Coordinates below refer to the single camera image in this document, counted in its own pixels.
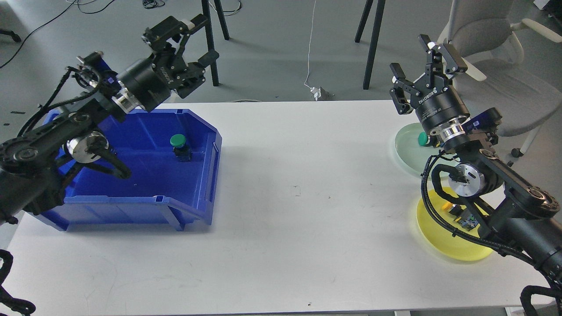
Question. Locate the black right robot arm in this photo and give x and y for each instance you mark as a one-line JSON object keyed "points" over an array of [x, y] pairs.
{"points": [[515, 217]]}

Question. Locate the black stand leg right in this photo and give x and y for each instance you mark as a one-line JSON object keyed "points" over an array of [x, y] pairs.
{"points": [[373, 44]]}

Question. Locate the yellow button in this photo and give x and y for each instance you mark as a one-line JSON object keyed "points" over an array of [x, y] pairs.
{"points": [[461, 216]]}

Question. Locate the yellow plate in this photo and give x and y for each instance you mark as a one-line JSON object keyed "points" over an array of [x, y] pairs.
{"points": [[441, 239]]}

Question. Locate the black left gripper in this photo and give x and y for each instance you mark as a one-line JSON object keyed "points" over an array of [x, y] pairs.
{"points": [[149, 82]]}

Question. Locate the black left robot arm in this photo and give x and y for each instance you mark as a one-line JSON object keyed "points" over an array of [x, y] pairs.
{"points": [[63, 137]]}

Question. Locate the blue plastic bin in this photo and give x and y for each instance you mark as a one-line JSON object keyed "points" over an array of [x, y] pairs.
{"points": [[161, 189]]}

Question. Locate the white power adapter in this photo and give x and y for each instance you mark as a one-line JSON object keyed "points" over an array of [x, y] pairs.
{"points": [[320, 94]]}

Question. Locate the grey office chair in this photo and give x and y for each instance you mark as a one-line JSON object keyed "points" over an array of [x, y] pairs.
{"points": [[523, 100]]}

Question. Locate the light green plate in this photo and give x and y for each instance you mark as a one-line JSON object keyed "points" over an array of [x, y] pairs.
{"points": [[410, 155]]}

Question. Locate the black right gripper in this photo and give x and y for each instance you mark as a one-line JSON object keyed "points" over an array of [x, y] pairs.
{"points": [[432, 95]]}

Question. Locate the green button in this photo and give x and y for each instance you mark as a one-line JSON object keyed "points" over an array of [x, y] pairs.
{"points": [[181, 148], [428, 140]]}

